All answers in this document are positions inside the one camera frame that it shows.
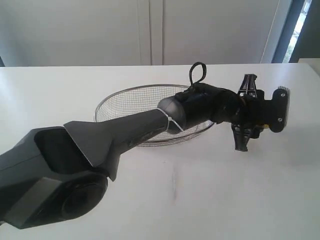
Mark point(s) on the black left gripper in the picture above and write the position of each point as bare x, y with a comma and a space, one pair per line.
248, 119

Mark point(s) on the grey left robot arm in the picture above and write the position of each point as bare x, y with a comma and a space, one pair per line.
59, 173

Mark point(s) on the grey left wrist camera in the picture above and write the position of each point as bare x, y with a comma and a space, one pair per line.
280, 109

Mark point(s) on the metal wire mesh basket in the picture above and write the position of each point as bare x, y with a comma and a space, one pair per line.
145, 98

